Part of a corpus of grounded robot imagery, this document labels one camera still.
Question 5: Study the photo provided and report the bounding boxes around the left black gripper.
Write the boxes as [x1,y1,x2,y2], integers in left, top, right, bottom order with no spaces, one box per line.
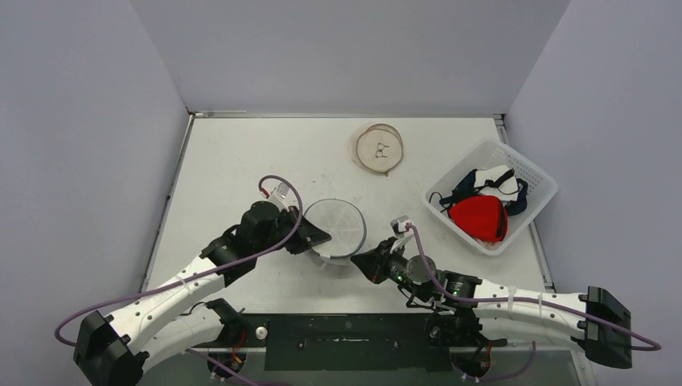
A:
[255,205,331,257]

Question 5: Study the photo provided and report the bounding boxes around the blue-trim mesh laundry bag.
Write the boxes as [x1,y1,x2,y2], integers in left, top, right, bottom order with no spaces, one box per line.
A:
[304,199,367,269]

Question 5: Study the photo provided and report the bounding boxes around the white bra black straps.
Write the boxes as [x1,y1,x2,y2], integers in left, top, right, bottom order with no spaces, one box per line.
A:
[474,165,522,203]

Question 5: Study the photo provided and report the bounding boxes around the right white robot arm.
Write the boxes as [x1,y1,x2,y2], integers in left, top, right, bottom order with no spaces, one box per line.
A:
[350,237,632,369]

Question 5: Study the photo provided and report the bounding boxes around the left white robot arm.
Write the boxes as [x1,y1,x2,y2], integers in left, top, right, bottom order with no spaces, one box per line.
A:
[73,201,332,385]

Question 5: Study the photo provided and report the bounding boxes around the navy blue bra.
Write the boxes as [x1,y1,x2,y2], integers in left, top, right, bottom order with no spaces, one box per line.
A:
[429,166,528,216]

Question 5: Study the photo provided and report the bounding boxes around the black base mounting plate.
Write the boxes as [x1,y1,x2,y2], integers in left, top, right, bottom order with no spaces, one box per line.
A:
[203,313,507,372]

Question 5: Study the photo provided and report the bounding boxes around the white plastic basket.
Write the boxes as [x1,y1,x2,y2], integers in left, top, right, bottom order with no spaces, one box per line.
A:
[421,138,558,256]

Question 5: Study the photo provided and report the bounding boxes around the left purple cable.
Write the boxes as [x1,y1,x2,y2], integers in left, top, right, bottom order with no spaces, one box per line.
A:
[54,175,305,348]

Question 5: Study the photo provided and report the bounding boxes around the purple cable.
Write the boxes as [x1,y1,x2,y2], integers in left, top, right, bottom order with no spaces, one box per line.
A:
[54,175,305,348]
[405,224,662,353]

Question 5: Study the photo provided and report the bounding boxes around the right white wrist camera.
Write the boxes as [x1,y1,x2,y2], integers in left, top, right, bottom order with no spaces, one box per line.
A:
[390,216,414,253]

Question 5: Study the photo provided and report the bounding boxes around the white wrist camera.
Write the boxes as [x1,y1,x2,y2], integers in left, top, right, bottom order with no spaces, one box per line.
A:
[390,216,414,253]
[267,183,298,211]

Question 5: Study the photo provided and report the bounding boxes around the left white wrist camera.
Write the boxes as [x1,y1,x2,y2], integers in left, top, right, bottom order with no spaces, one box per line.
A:
[267,183,298,211]

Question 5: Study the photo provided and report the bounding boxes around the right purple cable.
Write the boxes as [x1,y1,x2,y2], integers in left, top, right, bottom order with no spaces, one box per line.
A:
[405,224,662,353]

